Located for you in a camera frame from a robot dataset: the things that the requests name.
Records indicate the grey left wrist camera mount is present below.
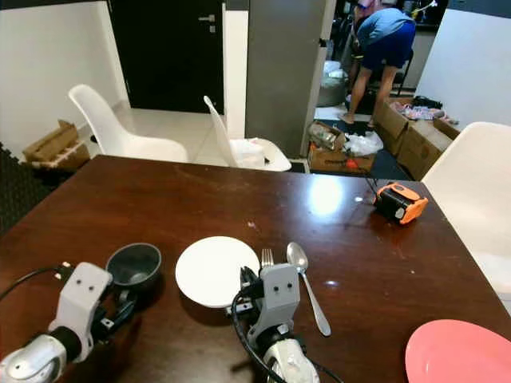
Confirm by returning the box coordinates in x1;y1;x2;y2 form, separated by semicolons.
50;262;113;352

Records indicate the black foam floor mat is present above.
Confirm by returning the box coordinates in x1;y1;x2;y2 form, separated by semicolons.
0;146;49;239

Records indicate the white chair with plastic bag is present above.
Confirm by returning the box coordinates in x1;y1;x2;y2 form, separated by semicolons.
201;95;293;173

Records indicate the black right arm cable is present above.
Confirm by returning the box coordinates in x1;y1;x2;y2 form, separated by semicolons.
229;289;282;383

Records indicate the white plastic shell chair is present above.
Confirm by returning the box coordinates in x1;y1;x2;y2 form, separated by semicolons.
67;83;190;164

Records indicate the orange and black device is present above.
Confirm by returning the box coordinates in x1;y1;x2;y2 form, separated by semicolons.
372;182;430;226

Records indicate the printed cardboard box with clutter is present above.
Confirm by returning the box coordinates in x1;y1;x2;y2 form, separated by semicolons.
307;120;378;176

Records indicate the crumpled white plastic bag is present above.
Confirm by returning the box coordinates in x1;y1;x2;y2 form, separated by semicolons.
342;130;385;156

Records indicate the thin black device cable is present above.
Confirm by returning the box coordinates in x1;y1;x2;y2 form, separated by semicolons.
359;169;381;200

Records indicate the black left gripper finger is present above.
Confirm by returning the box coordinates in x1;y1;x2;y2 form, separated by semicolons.
117;282;149;312

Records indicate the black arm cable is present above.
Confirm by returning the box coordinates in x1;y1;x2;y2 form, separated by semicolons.
0;263;71;302
229;289;282;383

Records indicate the white round plate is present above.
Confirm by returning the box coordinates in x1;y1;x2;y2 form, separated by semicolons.
174;236;262;310

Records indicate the large open cardboard box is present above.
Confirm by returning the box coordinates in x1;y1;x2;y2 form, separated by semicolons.
370;96;461;181

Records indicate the silver door handle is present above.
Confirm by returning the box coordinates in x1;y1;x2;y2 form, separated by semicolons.
197;13;218;35

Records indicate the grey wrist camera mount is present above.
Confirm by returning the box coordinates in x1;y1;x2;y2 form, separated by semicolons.
248;263;303;341
50;262;113;352

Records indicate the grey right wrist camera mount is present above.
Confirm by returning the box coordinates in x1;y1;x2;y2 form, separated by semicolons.
248;263;303;341

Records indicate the black door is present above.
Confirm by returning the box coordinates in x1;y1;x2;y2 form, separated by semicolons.
109;0;225;115

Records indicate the person in blue clothes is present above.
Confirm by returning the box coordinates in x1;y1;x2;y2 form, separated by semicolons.
340;0;418;126

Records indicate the dark grey bowl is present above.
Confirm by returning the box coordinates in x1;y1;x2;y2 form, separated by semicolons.
105;242;163;291

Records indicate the small open cardboard box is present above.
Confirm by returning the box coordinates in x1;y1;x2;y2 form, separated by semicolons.
22;119;91;173

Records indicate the pink round plate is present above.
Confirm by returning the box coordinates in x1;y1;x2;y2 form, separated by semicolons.
404;318;511;383

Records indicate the silver metal spoon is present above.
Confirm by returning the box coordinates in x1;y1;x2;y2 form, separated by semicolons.
286;241;332;338

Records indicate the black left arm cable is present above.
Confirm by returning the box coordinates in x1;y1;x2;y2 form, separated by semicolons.
0;263;71;302

